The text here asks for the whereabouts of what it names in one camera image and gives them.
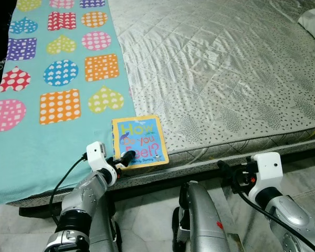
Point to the blue yellow-edged children's book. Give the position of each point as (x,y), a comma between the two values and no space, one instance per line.
(142,136)

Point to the silver right robot leg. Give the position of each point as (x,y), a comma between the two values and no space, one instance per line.
(199,220)

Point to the black bed base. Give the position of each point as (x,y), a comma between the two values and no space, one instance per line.
(37,211)

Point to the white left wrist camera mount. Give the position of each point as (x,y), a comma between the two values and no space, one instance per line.
(96,152)

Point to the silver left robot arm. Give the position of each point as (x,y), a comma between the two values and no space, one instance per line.
(84,197)

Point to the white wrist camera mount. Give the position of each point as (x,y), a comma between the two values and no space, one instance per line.
(96,152)
(268,165)

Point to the black backpack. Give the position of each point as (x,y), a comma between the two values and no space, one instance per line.
(0,21)

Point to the teal towel with colourful shapes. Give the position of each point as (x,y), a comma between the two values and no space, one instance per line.
(42,147)

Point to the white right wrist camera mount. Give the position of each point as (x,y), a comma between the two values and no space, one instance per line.
(268,165)

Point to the grey quilted mattress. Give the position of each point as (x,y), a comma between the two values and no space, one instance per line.
(226,63)

